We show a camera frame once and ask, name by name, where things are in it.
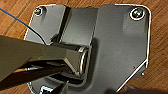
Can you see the black robot joint cylinder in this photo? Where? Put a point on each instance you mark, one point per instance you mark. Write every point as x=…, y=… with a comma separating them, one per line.
x=80, y=60

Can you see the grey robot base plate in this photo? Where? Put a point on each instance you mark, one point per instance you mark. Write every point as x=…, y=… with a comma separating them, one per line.
x=113, y=50

